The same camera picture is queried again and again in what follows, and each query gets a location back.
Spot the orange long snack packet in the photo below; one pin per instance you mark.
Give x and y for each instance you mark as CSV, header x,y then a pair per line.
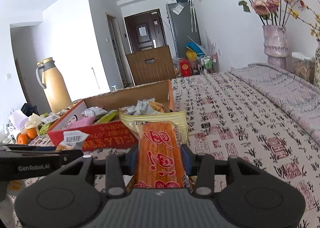
x,y
157,152

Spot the small green packets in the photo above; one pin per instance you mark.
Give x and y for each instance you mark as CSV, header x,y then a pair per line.
x,y
44,128

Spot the pink ceramic vase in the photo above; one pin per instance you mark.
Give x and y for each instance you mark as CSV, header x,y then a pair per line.
x,y
275,45

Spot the yellow thermos jug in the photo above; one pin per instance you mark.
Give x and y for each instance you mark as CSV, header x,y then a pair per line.
x,y
58,87

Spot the yellow flower twigs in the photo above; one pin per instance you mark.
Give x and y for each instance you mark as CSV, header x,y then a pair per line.
x,y
311,17

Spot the orange fruit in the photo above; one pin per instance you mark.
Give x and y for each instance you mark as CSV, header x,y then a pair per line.
x,y
31,133
22,139

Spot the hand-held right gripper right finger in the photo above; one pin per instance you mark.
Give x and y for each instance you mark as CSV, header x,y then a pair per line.
x,y
186,160

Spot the red cardboard box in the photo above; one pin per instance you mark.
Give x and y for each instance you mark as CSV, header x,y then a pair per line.
x,y
110,137

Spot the small white sachets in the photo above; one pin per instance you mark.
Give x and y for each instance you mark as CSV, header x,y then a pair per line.
x,y
51,118

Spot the white biscuit packet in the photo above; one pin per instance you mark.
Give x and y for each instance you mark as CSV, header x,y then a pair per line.
x,y
72,140

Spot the grey patterned blanket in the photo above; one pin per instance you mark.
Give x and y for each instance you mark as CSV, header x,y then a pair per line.
x,y
282,92

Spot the yellow bag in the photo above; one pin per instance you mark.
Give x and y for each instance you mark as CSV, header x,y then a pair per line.
x,y
191,55

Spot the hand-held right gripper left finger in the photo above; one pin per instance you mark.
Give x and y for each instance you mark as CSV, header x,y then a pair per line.
x,y
133,160

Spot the grey refrigerator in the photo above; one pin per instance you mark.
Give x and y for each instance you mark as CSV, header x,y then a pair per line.
x,y
183,30

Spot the blue plastic item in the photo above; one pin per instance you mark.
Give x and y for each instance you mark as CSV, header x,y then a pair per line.
x,y
193,47

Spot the green and white snack packet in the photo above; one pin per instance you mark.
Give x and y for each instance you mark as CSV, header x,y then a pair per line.
x,y
107,116

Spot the paper note on refrigerator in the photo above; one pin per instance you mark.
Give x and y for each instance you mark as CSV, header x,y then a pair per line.
x,y
178,8

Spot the orange biscuit packet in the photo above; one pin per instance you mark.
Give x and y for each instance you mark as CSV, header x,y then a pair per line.
x,y
156,106

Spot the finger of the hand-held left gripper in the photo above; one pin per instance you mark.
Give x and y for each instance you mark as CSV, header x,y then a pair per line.
x,y
70,154
45,148

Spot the wooden chair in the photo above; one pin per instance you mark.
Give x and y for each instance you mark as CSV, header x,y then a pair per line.
x,y
150,67

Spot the dark brown door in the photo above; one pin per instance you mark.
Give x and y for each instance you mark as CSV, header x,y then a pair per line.
x,y
145,30

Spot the white umbrella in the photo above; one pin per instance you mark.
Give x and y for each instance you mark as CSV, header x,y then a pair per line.
x,y
193,15

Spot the patterned vase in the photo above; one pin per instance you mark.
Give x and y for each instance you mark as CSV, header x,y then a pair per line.
x,y
317,67

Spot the black bag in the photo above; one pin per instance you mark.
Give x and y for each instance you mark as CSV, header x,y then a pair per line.
x,y
30,108

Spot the glass jar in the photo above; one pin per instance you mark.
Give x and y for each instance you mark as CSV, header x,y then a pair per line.
x,y
303,67

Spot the red gift bag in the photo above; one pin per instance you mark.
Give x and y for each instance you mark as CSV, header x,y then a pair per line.
x,y
185,67

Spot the pink snack packet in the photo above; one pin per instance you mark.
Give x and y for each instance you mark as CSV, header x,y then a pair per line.
x,y
83,123

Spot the dried pampas grass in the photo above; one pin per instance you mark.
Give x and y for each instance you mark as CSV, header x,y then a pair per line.
x,y
212,42

